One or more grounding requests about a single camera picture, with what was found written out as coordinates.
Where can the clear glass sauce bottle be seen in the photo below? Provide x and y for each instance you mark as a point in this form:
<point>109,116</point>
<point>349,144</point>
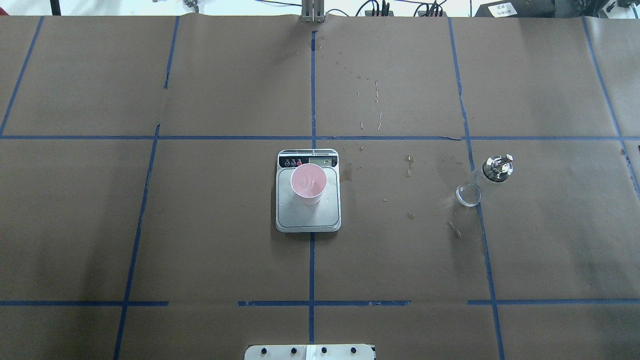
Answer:
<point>484,179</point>

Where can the grey digital kitchen scale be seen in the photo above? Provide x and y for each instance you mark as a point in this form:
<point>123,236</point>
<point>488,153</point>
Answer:
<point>291,216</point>

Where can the black box with label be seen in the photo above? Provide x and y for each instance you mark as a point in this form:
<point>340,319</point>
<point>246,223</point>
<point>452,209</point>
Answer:
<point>517,9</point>

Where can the aluminium frame post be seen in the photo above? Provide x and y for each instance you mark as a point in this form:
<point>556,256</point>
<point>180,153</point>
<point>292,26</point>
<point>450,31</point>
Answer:
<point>313,11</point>

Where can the white camera pole with base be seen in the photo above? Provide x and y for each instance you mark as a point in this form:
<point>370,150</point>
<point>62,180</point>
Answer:
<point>348,351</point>

